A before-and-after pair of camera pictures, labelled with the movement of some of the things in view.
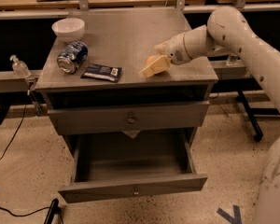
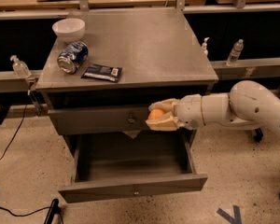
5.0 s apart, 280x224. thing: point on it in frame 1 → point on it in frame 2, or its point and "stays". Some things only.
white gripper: (175, 51) → (189, 110)
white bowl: (69, 29) stays
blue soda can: (71, 58) stays
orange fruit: (149, 59) → (155, 114)
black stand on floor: (53, 210) stays
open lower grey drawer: (117, 166) stays
